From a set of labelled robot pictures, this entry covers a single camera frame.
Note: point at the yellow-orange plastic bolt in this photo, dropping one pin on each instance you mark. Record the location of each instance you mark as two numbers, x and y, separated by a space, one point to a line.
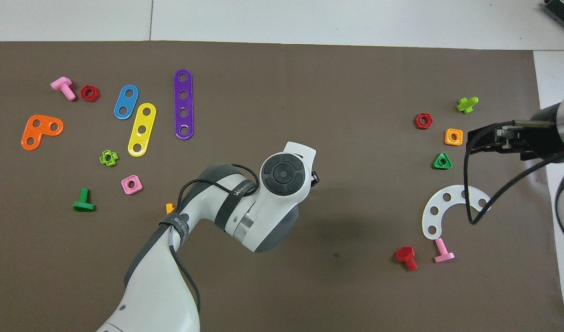
169 208

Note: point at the orange three-hole angle plate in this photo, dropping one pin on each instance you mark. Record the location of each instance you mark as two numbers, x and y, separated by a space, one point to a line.
38 131

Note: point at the orange square plastic nut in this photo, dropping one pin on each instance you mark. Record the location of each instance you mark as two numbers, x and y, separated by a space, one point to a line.
448 142

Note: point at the yellow three-hole strip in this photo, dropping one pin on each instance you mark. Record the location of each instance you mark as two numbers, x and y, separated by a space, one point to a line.
145 121

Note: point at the brown table mat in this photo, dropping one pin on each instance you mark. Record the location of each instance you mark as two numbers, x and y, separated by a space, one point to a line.
309 83

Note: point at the white curved five-hole plate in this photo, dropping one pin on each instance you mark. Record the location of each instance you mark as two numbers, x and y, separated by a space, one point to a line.
440 204

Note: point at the lime green cross nut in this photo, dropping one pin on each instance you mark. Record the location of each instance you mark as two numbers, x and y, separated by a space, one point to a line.
102 159

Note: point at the lime green cross bolt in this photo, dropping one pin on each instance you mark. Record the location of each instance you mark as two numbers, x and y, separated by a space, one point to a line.
465 106

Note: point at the dark green plastic bolt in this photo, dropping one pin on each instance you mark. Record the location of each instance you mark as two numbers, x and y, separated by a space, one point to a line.
83 205

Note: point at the pink square plastic nut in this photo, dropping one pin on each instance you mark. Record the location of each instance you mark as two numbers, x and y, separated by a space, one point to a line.
125 182

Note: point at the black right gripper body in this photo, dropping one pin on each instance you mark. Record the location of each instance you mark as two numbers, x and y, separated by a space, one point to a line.
542 137

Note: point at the red plastic bolt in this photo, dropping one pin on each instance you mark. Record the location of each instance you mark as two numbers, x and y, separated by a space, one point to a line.
405 253

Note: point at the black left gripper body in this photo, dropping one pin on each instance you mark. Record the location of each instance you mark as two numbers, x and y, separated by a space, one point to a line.
315 177

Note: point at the pink plastic bolt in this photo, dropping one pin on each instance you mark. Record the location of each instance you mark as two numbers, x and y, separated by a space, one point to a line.
441 249
60 84

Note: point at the black ribbed device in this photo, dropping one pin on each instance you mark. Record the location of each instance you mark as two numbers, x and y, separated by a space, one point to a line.
563 11

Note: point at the red hexagonal plastic nut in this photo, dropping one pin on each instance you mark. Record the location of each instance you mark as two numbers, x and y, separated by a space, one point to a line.
418 124
84 97

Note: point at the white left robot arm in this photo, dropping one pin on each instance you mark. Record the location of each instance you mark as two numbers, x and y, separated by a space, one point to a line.
157 286

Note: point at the blue two-hole strip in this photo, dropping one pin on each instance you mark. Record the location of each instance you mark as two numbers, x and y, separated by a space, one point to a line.
126 102

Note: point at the green triangular plastic nut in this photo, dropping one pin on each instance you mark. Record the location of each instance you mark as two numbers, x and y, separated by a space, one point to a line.
436 166

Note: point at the purple four-hole strip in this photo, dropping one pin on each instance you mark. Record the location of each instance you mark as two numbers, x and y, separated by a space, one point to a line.
183 86

